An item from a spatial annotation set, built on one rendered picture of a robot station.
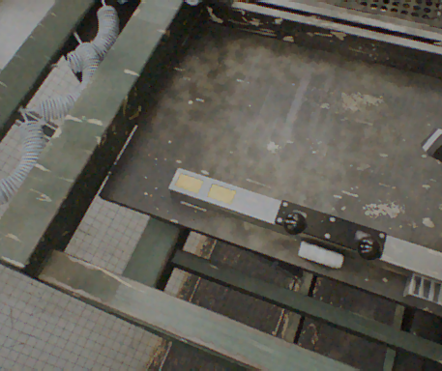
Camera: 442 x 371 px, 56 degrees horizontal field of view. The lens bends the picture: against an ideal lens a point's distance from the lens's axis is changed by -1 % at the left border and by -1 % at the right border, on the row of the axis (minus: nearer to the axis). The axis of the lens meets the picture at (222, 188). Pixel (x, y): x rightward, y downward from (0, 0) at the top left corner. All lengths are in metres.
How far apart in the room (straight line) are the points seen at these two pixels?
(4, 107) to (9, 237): 0.61
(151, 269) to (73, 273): 0.15
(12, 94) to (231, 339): 0.97
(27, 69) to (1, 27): 4.69
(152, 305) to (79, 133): 0.37
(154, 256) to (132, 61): 0.42
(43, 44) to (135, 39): 0.51
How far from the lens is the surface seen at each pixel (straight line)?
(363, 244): 0.68
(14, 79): 1.41
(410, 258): 0.82
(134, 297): 0.77
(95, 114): 0.90
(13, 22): 6.15
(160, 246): 0.87
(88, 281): 0.80
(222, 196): 0.81
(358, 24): 1.08
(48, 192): 0.84
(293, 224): 0.67
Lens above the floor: 1.86
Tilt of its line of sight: 18 degrees down
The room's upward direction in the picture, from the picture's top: 59 degrees counter-clockwise
